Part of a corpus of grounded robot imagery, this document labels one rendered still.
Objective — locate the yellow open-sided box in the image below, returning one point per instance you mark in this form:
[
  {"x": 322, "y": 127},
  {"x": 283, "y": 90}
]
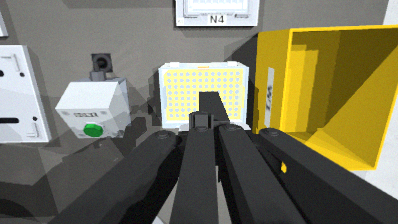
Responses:
[{"x": 332, "y": 91}]

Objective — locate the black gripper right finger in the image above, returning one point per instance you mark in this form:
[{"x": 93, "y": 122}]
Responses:
[{"x": 317, "y": 190}]

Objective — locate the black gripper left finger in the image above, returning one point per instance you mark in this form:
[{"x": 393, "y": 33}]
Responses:
[{"x": 129, "y": 193}]

